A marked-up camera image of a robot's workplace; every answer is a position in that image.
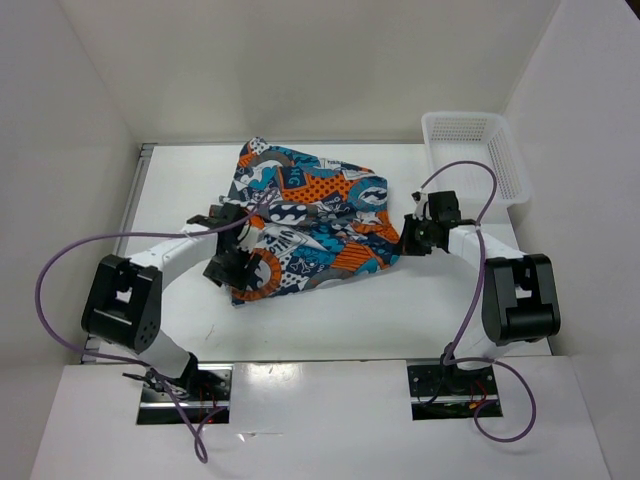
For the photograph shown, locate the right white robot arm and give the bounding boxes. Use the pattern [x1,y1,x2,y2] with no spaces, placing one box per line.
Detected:
[399,191,561,403]

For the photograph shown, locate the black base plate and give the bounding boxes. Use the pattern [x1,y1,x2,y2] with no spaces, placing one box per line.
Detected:
[407,361,503,421]
[136,364,233,426]

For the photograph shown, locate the colourful patterned shorts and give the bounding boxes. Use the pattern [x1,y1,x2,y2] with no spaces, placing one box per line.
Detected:
[220,137,400,306]

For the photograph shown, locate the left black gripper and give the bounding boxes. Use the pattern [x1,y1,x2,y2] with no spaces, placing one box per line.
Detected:
[202,242,261,295]

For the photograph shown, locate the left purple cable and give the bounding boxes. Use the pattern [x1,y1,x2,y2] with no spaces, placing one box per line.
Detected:
[34,187,281,464]

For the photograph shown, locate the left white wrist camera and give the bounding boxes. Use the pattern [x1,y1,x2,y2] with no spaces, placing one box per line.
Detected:
[238,223,266,252]

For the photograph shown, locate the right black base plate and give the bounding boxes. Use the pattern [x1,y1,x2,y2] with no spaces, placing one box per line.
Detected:
[407,361,503,421]

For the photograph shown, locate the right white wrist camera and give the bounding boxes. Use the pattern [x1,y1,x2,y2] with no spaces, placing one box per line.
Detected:
[411,191,431,221]

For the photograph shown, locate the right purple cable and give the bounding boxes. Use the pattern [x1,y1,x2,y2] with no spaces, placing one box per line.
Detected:
[414,160,539,444]

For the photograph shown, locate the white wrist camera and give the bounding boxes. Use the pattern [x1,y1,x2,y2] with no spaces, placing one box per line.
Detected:
[411,191,431,221]
[238,223,266,252]

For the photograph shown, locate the purple cable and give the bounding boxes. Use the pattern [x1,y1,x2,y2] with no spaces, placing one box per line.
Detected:
[414,160,539,444]
[34,187,281,464]

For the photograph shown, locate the white plastic basket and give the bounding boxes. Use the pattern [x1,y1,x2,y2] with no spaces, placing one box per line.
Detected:
[421,111,532,217]

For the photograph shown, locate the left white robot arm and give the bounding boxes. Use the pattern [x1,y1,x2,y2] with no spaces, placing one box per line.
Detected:
[81,203,257,400]

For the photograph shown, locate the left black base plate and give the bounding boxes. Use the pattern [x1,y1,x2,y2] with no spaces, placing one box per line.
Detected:
[136,364,233,426]

